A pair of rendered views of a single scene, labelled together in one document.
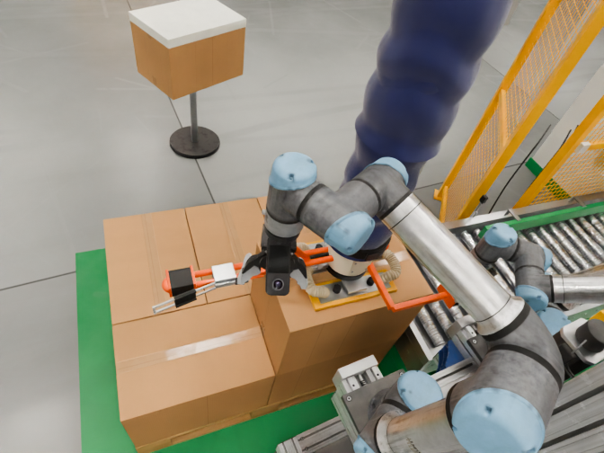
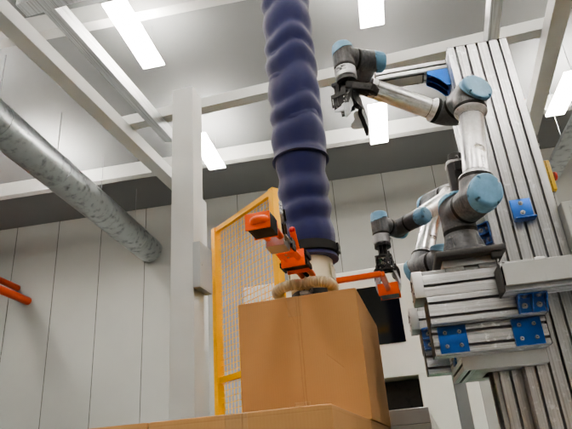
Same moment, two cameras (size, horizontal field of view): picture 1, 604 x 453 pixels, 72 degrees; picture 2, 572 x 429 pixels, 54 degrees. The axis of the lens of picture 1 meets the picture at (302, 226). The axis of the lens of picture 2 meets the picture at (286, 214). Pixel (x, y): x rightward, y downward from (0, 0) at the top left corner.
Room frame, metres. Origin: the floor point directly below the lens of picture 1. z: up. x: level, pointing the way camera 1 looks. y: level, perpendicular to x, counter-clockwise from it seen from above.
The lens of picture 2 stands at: (-0.41, 1.34, 0.44)
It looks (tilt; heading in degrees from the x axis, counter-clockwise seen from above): 24 degrees up; 314
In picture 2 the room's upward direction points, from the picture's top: 5 degrees counter-clockwise
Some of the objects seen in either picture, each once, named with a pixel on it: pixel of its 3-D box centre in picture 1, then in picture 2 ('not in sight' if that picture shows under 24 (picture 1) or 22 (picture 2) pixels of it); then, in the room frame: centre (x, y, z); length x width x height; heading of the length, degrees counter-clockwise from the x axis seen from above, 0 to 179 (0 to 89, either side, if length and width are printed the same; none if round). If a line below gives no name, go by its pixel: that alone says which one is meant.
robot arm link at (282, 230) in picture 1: (283, 217); (345, 75); (0.52, 0.04, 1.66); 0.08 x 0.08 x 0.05
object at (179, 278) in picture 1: (181, 280); (261, 225); (0.67, 0.33, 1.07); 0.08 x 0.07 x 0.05; 120
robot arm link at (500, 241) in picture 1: (496, 243); (380, 224); (0.88, -0.57, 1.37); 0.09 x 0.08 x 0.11; 83
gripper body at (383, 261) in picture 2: not in sight; (384, 257); (0.88, -0.56, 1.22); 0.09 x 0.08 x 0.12; 120
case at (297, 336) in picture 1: (333, 294); (319, 370); (0.98, -0.20, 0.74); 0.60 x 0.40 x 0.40; 121
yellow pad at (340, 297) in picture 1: (353, 287); not in sight; (0.88, -0.24, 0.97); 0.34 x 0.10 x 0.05; 120
